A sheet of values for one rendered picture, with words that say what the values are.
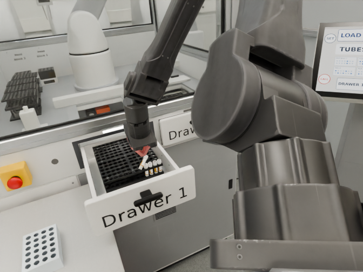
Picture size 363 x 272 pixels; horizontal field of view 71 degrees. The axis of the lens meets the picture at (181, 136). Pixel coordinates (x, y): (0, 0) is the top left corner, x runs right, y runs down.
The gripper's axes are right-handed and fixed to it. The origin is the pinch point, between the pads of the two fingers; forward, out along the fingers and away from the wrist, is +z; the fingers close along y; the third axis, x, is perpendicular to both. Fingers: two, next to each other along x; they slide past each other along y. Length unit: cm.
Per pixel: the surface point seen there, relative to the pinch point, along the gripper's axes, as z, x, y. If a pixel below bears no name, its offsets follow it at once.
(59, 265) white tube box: 11.1, -28.4, 17.2
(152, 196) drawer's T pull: -2.0, -2.5, 15.8
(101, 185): 11.0, -14.1, -1.7
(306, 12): 13, 154, -92
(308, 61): 43, 153, -73
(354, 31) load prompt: -16, 90, -13
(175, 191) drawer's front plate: 3.3, 4.5, 13.7
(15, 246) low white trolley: 15.6, -40.3, 5.3
